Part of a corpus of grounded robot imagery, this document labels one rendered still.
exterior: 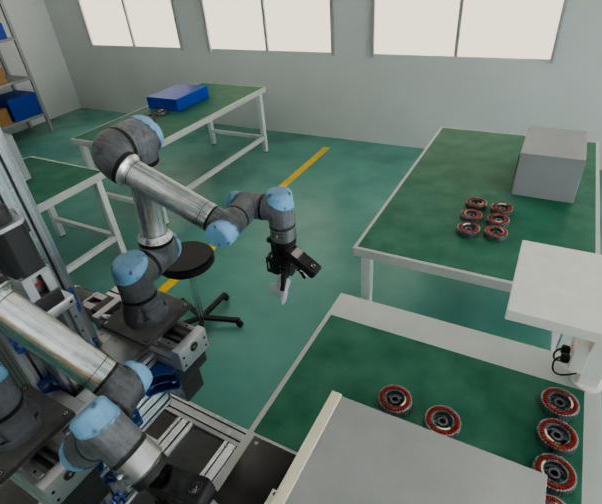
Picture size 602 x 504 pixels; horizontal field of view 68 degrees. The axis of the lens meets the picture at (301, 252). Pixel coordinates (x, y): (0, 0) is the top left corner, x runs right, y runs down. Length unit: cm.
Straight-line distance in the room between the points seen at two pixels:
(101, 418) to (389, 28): 481
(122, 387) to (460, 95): 465
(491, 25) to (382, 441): 448
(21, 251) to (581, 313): 148
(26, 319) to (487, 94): 470
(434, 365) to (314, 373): 44
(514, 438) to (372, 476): 86
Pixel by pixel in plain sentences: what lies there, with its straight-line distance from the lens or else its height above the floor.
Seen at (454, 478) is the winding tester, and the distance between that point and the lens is 87.
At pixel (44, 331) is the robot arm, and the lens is 101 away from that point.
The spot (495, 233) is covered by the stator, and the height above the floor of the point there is 78.
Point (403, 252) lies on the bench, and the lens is 229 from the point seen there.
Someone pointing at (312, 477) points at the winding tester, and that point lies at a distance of 85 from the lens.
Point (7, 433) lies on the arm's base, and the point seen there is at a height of 109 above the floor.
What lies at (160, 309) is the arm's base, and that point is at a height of 107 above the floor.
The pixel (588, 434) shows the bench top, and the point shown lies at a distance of 174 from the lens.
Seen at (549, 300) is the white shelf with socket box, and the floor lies 120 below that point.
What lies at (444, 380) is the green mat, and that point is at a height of 75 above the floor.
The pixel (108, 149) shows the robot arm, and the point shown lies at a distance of 130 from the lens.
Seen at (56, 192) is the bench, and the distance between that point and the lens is 356.
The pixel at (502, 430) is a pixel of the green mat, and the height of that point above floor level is 75.
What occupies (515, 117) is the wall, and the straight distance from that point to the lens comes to 518.
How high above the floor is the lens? 206
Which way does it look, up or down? 35 degrees down
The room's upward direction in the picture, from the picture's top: 5 degrees counter-clockwise
